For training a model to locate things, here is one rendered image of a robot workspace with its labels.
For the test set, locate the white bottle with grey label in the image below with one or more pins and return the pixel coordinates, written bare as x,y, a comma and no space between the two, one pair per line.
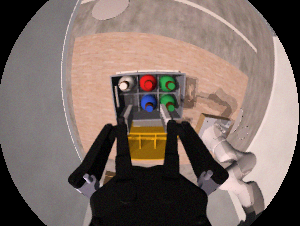
128,84

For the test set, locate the yellow crate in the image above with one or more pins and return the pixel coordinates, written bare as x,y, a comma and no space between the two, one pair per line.
151,134

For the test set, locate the blue bottle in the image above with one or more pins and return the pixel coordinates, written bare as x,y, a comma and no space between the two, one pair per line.
149,102

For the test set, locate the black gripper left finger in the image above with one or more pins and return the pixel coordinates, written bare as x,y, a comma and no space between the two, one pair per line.
87,176

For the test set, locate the red bottle with pink label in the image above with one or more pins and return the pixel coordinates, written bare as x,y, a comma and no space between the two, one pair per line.
150,82

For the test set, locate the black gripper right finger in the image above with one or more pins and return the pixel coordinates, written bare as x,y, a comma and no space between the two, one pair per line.
210,174

